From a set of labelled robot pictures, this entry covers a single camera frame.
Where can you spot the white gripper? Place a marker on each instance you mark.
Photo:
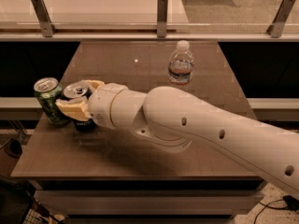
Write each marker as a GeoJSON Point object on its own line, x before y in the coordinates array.
{"type": "Point", "coordinates": [100, 104]}

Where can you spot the blue pepsi can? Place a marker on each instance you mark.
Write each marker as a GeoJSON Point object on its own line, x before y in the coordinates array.
{"type": "Point", "coordinates": [79, 90]}

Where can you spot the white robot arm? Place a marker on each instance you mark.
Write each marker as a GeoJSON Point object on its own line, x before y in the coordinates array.
{"type": "Point", "coordinates": [171, 118]}

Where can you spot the green soda can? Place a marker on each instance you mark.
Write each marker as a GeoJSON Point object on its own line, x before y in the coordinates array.
{"type": "Point", "coordinates": [47, 91]}

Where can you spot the dark round floor object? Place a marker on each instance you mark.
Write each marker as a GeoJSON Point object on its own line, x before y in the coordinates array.
{"type": "Point", "coordinates": [13, 148]}

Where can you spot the clear plastic water bottle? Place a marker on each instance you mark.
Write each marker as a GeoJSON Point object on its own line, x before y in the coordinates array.
{"type": "Point", "coordinates": [181, 64]}

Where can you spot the glass railing panel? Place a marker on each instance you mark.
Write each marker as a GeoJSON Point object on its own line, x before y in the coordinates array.
{"type": "Point", "coordinates": [205, 12]}

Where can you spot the table lower shelf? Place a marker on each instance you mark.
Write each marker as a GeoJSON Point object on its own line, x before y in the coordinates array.
{"type": "Point", "coordinates": [149, 202]}

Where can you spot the left metal railing bracket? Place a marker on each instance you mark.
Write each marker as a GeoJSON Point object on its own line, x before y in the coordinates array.
{"type": "Point", "coordinates": [46, 27]}

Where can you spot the metal railing bracket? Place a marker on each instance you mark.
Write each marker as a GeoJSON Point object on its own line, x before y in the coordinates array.
{"type": "Point", "coordinates": [162, 9]}
{"type": "Point", "coordinates": [276, 27]}
{"type": "Point", "coordinates": [46, 27]}

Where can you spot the middle metal railing bracket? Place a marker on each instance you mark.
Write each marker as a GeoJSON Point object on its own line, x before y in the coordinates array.
{"type": "Point", "coordinates": [162, 9]}

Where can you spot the black wire basket cart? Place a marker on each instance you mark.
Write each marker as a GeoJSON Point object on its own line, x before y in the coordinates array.
{"type": "Point", "coordinates": [16, 200]}

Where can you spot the right metal railing bracket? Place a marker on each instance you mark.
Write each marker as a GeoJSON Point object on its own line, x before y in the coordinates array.
{"type": "Point", "coordinates": [276, 27]}

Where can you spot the black power adapter with cable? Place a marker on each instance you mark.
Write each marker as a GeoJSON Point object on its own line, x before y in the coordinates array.
{"type": "Point", "coordinates": [285, 203]}

